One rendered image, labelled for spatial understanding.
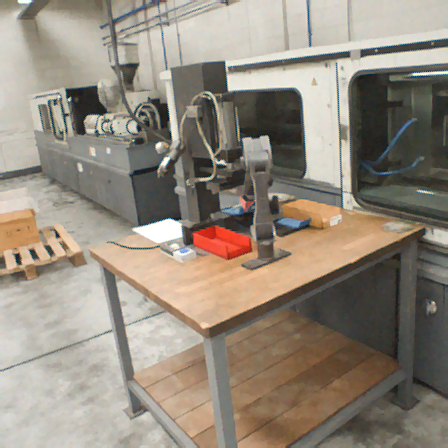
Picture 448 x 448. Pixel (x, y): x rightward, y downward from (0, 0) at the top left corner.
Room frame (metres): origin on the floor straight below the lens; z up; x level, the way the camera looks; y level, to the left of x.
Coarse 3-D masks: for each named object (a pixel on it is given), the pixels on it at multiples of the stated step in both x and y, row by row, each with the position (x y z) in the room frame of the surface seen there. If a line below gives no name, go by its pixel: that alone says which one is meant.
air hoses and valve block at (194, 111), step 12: (108, 0) 2.29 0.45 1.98; (108, 12) 2.28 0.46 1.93; (120, 84) 2.26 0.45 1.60; (204, 96) 2.01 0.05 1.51; (192, 108) 2.08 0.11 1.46; (216, 108) 1.96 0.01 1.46; (180, 132) 2.15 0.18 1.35; (168, 144) 2.26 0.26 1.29; (216, 168) 1.98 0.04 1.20; (192, 180) 2.14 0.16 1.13; (204, 180) 2.06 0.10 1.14
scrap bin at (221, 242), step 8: (192, 232) 1.87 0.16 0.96; (200, 232) 1.89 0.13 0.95; (208, 232) 1.91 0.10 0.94; (216, 232) 1.92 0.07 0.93; (224, 232) 1.87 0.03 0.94; (232, 232) 1.82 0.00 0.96; (200, 240) 1.82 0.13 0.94; (208, 240) 1.76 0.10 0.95; (216, 240) 1.89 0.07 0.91; (224, 240) 1.88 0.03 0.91; (232, 240) 1.83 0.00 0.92; (240, 240) 1.78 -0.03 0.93; (248, 240) 1.74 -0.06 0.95; (200, 248) 1.82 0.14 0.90; (208, 248) 1.77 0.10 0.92; (216, 248) 1.72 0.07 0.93; (224, 248) 1.67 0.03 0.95; (232, 248) 1.78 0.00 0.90; (240, 248) 1.70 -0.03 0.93; (248, 248) 1.72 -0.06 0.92; (224, 256) 1.68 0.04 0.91; (232, 256) 1.67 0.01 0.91
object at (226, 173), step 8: (232, 160) 2.03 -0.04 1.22; (200, 168) 2.18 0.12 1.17; (208, 168) 2.12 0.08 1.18; (224, 168) 2.06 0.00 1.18; (232, 168) 2.03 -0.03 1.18; (240, 168) 2.02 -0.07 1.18; (224, 176) 2.01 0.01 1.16; (232, 176) 1.98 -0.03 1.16; (240, 176) 2.04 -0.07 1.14; (208, 184) 2.01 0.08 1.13; (216, 184) 1.96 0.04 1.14; (224, 184) 1.96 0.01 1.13; (232, 184) 1.99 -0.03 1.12; (240, 184) 2.01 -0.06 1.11; (216, 192) 2.03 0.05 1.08
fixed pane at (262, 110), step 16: (240, 96) 3.06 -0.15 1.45; (256, 96) 2.91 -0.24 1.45; (272, 96) 2.78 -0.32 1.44; (288, 96) 2.65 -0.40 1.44; (240, 112) 3.08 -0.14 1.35; (256, 112) 2.92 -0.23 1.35; (272, 112) 2.79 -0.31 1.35; (288, 112) 2.66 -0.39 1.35; (240, 128) 3.09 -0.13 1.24; (256, 128) 2.94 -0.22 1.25; (272, 128) 2.80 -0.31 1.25; (288, 128) 2.67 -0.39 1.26; (240, 144) 3.11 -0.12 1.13; (272, 144) 2.81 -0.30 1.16; (288, 144) 2.68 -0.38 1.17; (272, 160) 2.82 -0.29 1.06; (288, 160) 2.69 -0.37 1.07
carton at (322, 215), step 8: (296, 200) 2.16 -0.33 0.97; (304, 200) 2.15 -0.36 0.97; (288, 208) 2.08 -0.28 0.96; (296, 208) 2.04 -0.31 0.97; (304, 208) 2.16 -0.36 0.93; (312, 208) 2.11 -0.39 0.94; (320, 208) 2.07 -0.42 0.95; (328, 208) 2.03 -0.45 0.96; (336, 208) 1.99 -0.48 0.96; (288, 216) 2.08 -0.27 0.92; (296, 216) 2.04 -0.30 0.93; (304, 216) 2.00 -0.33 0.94; (312, 216) 1.95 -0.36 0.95; (320, 216) 1.91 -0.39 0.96; (328, 216) 2.03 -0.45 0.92; (336, 216) 1.97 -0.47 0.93; (312, 224) 1.96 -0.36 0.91; (320, 224) 1.92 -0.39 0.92; (328, 224) 1.93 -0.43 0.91
